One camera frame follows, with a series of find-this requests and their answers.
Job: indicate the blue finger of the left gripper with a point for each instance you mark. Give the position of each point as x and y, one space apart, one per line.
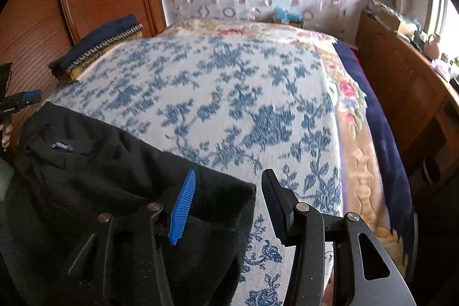
28 98

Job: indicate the navy folded cloth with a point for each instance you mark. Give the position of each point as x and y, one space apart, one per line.
103 36

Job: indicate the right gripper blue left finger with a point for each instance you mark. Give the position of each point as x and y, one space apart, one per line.
179 215

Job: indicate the wooden sideboard cabinet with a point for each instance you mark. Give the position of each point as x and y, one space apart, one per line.
420 106

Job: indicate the black garment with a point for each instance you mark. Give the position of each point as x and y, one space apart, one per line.
90 214

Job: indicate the wooden headboard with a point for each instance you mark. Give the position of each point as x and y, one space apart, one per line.
37 32

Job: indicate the pink ceramic jar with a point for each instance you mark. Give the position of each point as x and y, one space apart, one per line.
431 47

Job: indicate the blue floral white bedspread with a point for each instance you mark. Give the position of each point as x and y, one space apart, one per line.
235 105

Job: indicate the left hand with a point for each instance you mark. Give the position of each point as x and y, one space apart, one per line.
5 133

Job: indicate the patterned folded cloth stack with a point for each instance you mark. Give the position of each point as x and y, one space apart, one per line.
100 53

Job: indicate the teal tissue box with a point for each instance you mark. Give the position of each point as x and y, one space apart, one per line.
282 16

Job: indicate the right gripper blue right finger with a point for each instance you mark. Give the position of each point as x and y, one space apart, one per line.
280 202

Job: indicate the dark blue blanket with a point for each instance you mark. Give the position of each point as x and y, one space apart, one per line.
397 191

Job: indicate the pink floral blanket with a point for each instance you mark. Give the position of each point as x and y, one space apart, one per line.
362 187

